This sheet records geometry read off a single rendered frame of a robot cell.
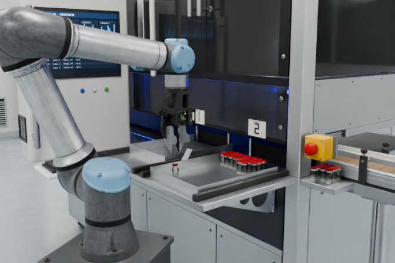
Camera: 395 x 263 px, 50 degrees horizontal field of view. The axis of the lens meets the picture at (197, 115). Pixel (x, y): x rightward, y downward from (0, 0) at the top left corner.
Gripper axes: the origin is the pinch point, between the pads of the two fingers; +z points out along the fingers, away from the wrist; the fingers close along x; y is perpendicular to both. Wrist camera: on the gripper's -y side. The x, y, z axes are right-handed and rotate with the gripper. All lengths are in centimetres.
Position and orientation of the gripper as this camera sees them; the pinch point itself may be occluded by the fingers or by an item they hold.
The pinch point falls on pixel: (173, 147)
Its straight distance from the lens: 139.5
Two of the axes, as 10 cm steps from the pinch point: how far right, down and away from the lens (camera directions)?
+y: 6.2, 1.3, -7.7
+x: 7.8, -1.0, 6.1
